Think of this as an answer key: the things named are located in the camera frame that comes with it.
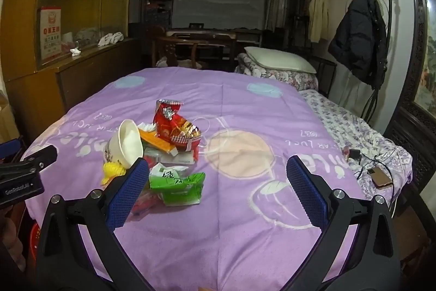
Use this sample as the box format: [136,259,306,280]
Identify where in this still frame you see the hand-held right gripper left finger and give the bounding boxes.
[36,157,154,291]

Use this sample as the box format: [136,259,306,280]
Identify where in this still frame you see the dark carved framed painting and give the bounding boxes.
[385,0,436,196]

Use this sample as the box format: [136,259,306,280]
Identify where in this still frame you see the green snack packet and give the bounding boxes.
[149,164,206,206]

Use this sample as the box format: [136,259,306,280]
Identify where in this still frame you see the yellow wrapper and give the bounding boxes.
[101,161,127,185]

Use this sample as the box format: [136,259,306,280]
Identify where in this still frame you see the dark cluttered shelf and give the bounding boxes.
[146,0,175,29]

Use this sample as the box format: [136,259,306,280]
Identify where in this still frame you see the white board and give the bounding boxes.
[172,0,266,30]

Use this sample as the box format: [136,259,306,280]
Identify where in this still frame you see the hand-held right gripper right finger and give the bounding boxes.
[283,155,401,291]

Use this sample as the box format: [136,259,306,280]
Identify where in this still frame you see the floral bed sheet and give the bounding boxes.
[300,89,413,199]

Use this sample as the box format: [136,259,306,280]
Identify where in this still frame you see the red snack packet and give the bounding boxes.
[152,99,201,152]

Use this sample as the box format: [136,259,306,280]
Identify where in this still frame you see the small red wrapper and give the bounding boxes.
[131,192,161,220]

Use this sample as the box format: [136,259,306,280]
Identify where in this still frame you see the white pillow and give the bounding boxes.
[244,46,317,74]

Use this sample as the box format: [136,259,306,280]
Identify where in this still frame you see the black padded jacket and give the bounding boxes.
[328,0,389,89]

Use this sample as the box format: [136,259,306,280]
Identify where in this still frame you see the orange packet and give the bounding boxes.
[138,129,178,155]

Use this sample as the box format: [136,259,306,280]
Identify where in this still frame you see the beige coat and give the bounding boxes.
[308,0,330,43]

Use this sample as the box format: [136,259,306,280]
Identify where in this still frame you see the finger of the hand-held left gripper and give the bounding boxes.
[0,145,58,176]

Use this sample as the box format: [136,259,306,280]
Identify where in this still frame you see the white cloth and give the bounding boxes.
[98,32,125,47]

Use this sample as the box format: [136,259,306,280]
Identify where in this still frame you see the folded floral quilt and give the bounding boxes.
[235,53,319,92]

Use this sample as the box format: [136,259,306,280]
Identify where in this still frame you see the purple printed blanket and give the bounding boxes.
[22,68,365,291]

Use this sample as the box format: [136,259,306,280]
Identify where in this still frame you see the gold smartphone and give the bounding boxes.
[368,166,392,188]

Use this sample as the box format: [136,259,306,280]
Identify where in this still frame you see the white paper cup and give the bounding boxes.
[108,119,144,169]

